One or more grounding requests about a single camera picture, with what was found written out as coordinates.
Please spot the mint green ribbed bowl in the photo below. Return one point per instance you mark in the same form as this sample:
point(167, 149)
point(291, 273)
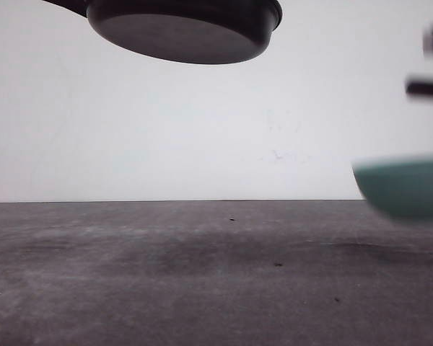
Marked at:
point(400, 188)

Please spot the black pan with mint handle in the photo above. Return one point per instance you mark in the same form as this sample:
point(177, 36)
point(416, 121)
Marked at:
point(206, 32)

